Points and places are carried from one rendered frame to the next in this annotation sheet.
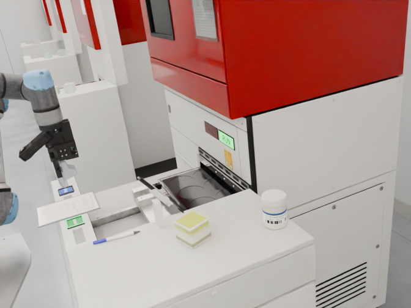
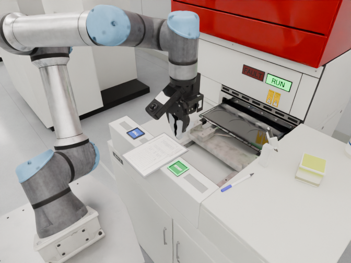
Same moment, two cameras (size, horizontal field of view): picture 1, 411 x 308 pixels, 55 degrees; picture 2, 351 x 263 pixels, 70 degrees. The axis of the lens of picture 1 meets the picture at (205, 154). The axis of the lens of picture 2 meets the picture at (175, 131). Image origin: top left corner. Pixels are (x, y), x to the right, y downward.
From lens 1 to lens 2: 0.87 m
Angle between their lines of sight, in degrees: 22
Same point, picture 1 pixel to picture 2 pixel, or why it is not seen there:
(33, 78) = (190, 23)
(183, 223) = (312, 167)
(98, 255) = (238, 204)
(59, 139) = (188, 92)
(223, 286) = not seen: outside the picture
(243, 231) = (338, 165)
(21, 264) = (118, 210)
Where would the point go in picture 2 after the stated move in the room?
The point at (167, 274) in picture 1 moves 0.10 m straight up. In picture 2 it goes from (320, 216) to (333, 194)
